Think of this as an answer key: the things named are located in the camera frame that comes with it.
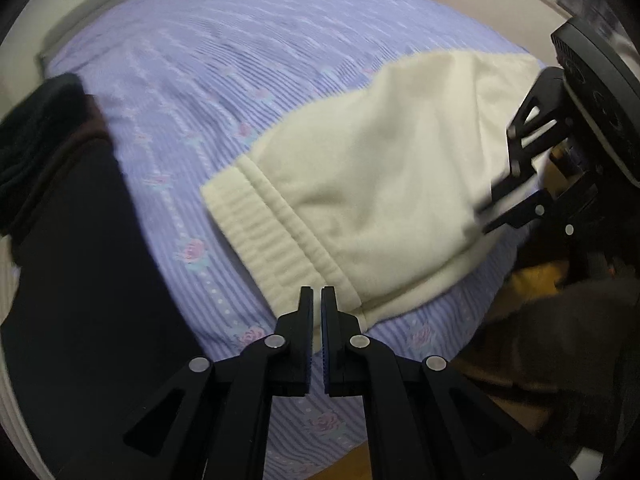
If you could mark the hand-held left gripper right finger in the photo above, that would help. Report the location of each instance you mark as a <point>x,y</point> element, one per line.
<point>327,342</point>

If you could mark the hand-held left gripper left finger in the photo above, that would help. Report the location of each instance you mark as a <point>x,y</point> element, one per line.
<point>307,342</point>

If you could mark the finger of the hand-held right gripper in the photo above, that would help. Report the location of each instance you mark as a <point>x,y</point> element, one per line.
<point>520,160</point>
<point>520,215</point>

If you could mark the cream pants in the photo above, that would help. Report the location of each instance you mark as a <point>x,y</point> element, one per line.
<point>375,185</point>

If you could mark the black pants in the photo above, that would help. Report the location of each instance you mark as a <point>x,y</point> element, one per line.
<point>90,310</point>

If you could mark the person's dark grey clothing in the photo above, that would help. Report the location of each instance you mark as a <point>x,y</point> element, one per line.
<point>575,340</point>

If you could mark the purple floral bedsheet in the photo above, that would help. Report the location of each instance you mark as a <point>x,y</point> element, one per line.
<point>200,85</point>

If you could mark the grey bed headboard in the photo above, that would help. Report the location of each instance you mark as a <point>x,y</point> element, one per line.
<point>65,35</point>

